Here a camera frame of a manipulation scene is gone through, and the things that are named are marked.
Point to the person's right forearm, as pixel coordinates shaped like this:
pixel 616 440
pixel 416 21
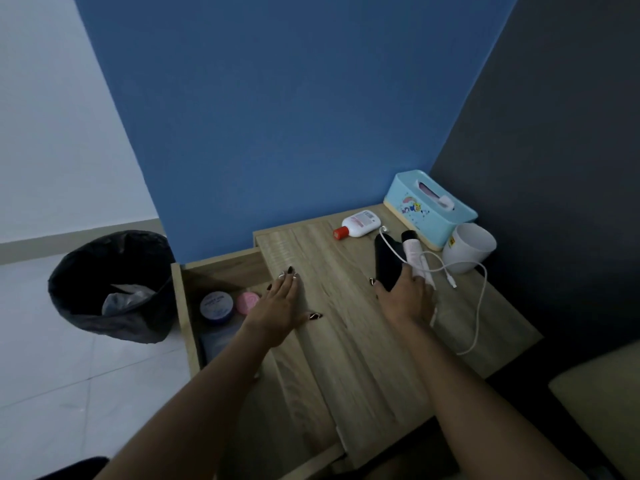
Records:
pixel 475 409

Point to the black fabric item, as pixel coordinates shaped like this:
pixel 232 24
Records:
pixel 75 469

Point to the person's left hand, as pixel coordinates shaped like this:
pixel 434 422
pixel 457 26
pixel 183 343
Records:
pixel 277 314

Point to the white bottle with red cap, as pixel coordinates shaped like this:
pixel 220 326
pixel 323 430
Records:
pixel 361 223

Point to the black phone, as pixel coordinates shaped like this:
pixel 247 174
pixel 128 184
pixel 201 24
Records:
pixel 388 262

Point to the white plastic cup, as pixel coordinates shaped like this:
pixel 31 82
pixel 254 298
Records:
pixel 467 247

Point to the person's left middle finger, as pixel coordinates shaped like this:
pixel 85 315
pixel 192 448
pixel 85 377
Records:
pixel 288 284

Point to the light blue tissue box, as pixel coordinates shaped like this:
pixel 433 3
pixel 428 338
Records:
pixel 425 222

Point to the black trash bin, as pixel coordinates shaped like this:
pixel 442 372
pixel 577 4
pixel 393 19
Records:
pixel 85 314

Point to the dark blue packet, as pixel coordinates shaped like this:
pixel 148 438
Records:
pixel 217 342

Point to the person's right thumb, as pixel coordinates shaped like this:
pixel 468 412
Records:
pixel 380 293

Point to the purple lid jar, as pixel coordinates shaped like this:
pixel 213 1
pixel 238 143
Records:
pixel 216 305

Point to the white tube with black cap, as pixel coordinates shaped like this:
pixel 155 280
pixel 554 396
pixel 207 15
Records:
pixel 414 249

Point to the person's right hand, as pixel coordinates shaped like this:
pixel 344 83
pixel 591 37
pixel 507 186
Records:
pixel 410 304

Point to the person's left thumb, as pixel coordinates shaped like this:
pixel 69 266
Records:
pixel 310 318

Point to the wooden nightstand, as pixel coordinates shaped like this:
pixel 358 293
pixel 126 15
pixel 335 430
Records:
pixel 360 354

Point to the person's left little finger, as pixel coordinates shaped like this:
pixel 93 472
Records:
pixel 270 296

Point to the crumpled grey plastic waste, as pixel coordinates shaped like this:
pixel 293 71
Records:
pixel 125 298

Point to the white tissue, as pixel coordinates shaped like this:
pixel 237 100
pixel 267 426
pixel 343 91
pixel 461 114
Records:
pixel 440 198

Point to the person's left forearm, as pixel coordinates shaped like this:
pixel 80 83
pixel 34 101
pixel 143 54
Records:
pixel 200 409

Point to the pink lid jar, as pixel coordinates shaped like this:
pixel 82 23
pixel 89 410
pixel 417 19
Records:
pixel 247 301

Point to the wooden drawer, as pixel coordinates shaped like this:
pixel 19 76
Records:
pixel 220 274

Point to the beige cushion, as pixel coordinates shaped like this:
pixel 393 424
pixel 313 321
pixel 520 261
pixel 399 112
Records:
pixel 605 404

